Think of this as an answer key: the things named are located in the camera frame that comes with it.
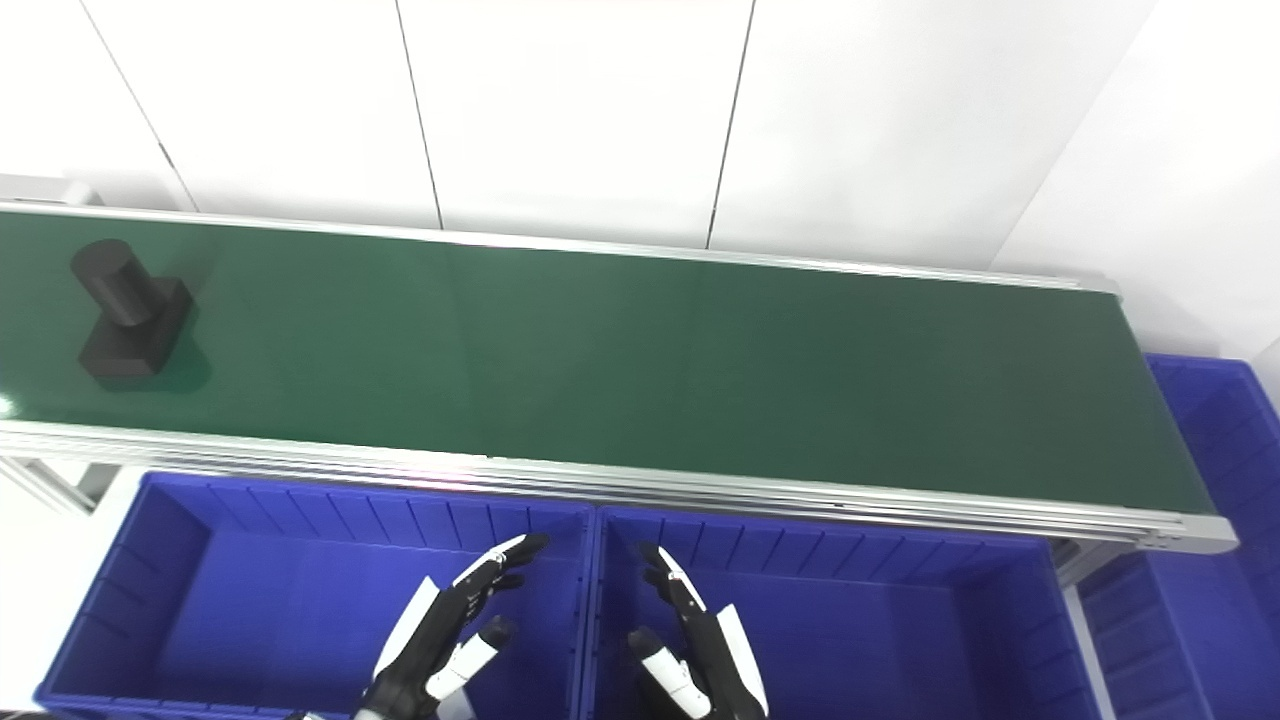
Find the black cylinder block part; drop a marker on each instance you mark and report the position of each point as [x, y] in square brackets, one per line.
[130, 320]

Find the green conveyor belt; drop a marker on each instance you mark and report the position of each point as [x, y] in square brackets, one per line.
[640, 360]

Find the aluminium conveyor leg frame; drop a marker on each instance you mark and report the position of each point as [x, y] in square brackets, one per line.
[60, 482]

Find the grey conveyor motor housing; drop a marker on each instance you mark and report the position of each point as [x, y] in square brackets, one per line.
[50, 190]

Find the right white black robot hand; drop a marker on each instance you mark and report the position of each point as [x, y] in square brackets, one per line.
[715, 660]

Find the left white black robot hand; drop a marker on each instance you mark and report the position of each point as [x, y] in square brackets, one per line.
[440, 625]

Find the blue plastic bin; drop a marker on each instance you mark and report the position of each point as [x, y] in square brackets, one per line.
[1200, 620]
[270, 610]
[880, 640]

